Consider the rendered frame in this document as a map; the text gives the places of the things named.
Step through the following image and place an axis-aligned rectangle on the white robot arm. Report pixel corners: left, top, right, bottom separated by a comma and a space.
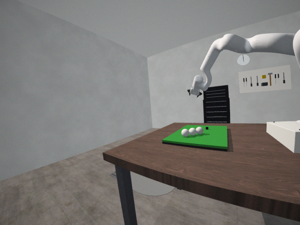
192, 30, 300, 91

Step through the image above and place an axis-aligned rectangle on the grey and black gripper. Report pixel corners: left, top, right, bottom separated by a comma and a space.
187, 88, 202, 97

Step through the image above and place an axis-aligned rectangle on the green turf mat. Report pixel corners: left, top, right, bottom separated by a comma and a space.
162, 125, 228, 151

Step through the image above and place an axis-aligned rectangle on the white ball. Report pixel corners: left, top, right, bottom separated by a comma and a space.
189, 128, 197, 136
196, 127, 203, 134
181, 129, 189, 137

